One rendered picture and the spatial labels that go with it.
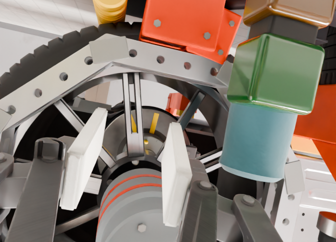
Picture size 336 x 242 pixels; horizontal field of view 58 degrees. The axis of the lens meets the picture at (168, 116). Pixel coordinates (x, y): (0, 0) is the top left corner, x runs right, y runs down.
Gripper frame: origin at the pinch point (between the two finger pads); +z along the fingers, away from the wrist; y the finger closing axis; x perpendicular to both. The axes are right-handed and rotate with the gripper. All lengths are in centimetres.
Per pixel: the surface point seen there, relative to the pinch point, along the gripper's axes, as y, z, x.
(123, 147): -3, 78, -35
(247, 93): 5.5, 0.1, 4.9
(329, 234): 20.7, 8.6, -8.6
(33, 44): -157, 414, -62
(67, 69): -11.6, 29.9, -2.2
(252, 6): 5.3, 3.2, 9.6
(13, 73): -22.2, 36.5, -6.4
